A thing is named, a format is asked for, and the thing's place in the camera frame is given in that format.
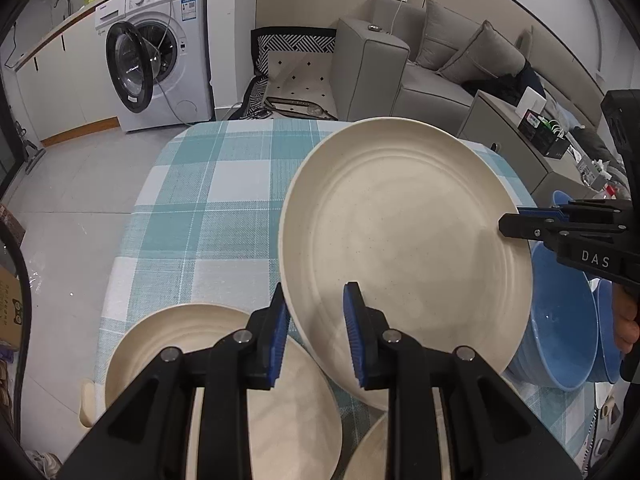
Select black cardboard box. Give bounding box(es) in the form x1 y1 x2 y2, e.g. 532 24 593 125
517 111 571 158

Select cream plate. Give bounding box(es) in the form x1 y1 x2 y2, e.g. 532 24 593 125
104 302 343 480
278 117 538 411
342 410 451 480

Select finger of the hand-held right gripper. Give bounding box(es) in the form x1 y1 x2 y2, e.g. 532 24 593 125
499 212 628 253
517 199 631 222

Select white box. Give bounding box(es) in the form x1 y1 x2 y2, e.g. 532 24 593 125
515 86 547 116

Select mop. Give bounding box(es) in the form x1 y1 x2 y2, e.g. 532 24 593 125
12 120 47 175

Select blue bowl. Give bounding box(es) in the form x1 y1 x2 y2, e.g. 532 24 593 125
504 242 601 392
596 277 626 385

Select teal checked tablecloth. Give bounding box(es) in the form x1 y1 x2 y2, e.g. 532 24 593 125
94 119 596 480

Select person's right hand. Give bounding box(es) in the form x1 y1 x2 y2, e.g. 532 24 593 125
612 289 640 357

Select cream chair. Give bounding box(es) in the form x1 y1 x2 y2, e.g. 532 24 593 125
79 379 108 428

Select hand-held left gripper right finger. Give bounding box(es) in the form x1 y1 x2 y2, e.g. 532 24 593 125
342 282 583 480

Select grey blanket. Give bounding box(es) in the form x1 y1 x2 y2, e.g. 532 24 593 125
570 125 623 173

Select grey cushion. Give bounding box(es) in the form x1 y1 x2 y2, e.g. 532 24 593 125
415 0 488 72
437 20 530 86

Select grey sofa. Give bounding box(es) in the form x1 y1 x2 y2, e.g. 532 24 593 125
331 0 626 171

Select white washing machine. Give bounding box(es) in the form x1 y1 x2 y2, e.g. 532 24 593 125
95 0 216 133

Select white kitchen cabinet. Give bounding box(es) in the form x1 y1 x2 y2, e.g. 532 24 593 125
7 0 126 148

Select black white patterned rug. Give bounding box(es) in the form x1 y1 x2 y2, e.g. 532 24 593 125
240 26 338 122

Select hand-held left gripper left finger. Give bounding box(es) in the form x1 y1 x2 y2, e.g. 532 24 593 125
57 282 292 480

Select white sneaker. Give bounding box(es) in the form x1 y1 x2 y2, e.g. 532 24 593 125
25 450 63 478

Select dark clothes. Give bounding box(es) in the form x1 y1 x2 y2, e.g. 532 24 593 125
462 60 546 106

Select brown cardboard box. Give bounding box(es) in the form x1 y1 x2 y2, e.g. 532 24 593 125
0 202 32 358

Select grey side cabinet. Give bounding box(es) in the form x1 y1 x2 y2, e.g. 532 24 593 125
457 89 626 211

